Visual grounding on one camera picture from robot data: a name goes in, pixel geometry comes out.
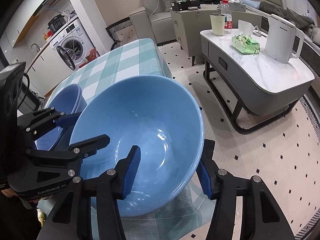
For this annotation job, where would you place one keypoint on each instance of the cream tumbler cup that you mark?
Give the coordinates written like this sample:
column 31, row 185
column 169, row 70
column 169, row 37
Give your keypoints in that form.
column 218, row 24

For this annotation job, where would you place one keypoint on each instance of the light blue ribbed bowl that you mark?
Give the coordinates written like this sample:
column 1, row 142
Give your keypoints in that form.
column 163, row 119

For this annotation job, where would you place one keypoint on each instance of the white electric kettle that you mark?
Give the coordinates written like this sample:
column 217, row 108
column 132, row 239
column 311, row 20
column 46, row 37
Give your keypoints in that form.
column 280, row 39

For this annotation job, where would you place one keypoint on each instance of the red label water bottle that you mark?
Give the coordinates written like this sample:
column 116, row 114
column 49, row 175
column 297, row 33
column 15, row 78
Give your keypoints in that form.
column 226, row 12

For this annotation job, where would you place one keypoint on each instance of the teal checkered tablecloth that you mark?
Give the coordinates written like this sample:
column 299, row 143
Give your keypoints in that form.
column 188, row 215

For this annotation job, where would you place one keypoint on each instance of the white washing machine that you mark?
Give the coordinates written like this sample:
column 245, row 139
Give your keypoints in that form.
column 72, row 44

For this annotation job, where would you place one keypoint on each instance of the white marble coffee table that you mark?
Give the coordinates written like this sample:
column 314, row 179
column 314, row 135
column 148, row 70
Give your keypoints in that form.
column 262, row 85

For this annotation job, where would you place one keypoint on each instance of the person's left hand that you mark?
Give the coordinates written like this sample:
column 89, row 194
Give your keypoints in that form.
column 11, row 193

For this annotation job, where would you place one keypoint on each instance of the red cardboard box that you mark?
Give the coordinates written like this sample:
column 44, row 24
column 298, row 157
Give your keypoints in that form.
column 92, row 56

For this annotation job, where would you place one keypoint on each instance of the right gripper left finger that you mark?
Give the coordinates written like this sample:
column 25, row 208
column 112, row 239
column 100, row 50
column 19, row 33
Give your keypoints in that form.
column 70, row 217

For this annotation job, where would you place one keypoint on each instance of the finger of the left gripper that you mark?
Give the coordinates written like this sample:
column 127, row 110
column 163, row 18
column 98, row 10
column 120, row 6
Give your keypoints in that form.
column 87, row 148
column 63, row 120

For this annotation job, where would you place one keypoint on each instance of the dark blue bowl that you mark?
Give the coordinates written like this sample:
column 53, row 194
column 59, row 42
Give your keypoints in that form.
column 68, row 102

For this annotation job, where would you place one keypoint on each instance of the grey sofa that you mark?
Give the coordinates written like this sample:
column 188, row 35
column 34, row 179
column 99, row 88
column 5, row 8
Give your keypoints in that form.
column 153, row 20

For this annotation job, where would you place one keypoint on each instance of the white kitchen cabinets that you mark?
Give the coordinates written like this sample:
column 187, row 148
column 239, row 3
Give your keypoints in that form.
column 47, row 71

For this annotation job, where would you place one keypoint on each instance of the black rice cooker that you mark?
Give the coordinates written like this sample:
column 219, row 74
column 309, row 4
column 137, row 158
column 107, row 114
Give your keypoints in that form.
column 56, row 23

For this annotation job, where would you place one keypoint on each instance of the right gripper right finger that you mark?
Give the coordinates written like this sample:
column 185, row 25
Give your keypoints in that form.
column 261, row 215

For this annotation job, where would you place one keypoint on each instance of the green tissue pack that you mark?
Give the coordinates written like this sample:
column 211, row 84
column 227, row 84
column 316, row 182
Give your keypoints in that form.
column 243, row 42

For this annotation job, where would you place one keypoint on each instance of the grey side cabinet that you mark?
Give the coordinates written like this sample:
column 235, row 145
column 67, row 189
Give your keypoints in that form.
column 189, row 23

